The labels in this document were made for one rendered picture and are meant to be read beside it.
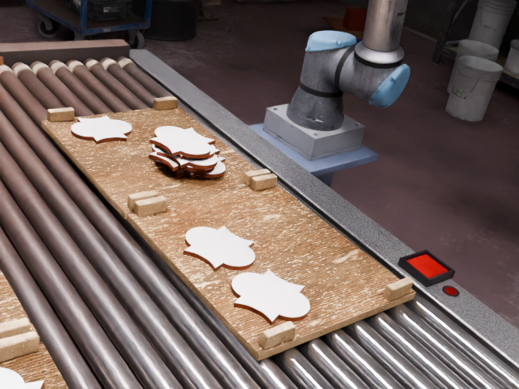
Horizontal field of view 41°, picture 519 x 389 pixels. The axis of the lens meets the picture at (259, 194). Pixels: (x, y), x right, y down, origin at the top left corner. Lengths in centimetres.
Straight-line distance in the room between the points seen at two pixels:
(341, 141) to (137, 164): 59
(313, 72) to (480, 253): 185
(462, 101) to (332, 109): 317
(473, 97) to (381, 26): 330
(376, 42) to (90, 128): 67
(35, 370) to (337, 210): 75
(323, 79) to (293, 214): 47
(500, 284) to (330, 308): 211
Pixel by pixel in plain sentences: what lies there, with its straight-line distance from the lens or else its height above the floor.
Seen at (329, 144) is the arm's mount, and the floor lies 91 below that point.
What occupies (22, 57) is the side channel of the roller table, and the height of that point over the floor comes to 93.
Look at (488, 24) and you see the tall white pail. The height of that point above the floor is 42.
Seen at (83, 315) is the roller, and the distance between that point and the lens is 110.
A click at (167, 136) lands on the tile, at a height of 100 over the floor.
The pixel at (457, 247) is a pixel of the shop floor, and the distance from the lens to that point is 338.
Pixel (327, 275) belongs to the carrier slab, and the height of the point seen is 94.
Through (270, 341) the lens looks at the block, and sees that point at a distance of 105.
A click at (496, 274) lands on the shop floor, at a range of 329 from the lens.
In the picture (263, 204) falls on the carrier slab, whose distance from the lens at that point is 140.
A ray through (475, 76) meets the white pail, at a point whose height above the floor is 31.
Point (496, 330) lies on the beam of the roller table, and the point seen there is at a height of 92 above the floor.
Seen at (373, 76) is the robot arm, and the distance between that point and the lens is 167.
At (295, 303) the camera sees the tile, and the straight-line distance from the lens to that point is 114.
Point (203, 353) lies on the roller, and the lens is 107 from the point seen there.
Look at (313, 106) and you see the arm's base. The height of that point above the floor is 99.
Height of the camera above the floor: 163
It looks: 29 degrees down
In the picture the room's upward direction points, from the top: 11 degrees clockwise
